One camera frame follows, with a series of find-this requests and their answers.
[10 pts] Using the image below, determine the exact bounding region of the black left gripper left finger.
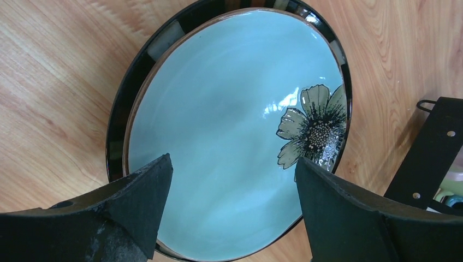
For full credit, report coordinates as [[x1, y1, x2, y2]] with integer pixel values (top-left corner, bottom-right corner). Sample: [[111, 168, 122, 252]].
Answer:
[[1, 154, 173, 261]]

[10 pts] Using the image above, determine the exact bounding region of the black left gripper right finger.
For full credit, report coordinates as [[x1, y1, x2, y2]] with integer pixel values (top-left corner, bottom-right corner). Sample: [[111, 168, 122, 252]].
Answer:
[[295, 158, 462, 261]]

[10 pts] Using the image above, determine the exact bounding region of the black bottom plate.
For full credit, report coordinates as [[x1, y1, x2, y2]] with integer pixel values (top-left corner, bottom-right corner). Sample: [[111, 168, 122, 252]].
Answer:
[[105, 0, 353, 262]]

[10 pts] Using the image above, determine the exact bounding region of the light blue flower plate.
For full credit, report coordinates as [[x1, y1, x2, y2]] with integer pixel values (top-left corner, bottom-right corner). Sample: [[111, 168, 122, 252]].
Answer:
[[122, 5, 351, 261]]

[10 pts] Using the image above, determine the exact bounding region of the light green mug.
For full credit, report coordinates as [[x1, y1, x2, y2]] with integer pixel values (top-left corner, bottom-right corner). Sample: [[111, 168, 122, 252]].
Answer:
[[434, 176, 462, 203]]

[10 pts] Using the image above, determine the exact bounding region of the pink ceramic mug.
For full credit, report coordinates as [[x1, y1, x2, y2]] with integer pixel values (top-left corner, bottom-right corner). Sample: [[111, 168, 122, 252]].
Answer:
[[445, 148, 463, 181]]

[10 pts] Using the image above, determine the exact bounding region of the black wire dish rack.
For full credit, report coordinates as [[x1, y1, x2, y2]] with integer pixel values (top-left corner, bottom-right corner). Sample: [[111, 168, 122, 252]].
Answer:
[[384, 97, 462, 216]]

